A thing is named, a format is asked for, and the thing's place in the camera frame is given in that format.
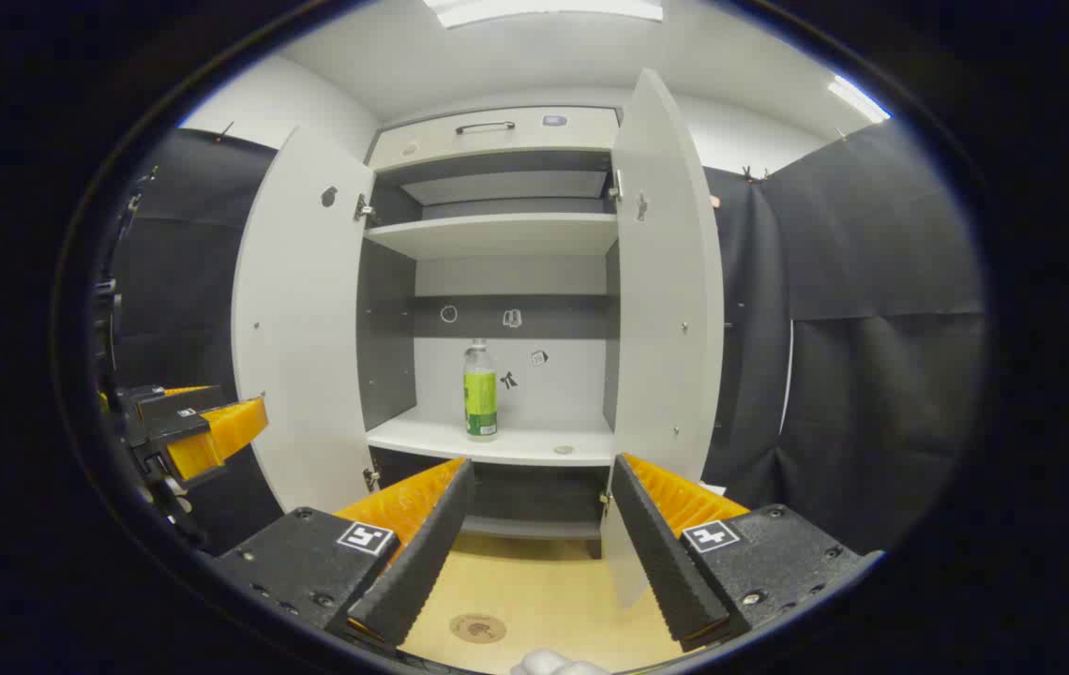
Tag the black backdrop cloth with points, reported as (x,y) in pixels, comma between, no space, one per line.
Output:
(872,375)

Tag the green label plastic bottle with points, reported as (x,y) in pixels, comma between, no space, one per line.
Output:
(480,403)

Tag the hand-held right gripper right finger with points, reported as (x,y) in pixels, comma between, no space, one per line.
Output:
(661,553)

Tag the white cabinet shelf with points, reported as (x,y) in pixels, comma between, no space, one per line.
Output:
(497,234)
(516,441)

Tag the grey cabinet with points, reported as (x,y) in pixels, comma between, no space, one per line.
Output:
(497,281)

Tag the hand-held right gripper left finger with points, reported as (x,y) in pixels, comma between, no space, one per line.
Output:
(422,562)

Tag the round cork coaster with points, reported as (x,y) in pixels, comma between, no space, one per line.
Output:
(478,628)

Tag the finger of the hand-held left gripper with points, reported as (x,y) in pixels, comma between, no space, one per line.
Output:
(150,394)
(216,431)

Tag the grey cabinet drawer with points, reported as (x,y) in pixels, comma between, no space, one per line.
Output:
(516,145)

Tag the ceiling light panel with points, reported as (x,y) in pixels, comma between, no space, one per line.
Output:
(858,98)
(544,9)

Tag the grey cabinet door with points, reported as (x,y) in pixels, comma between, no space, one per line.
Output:
(666,300)
(300,328)

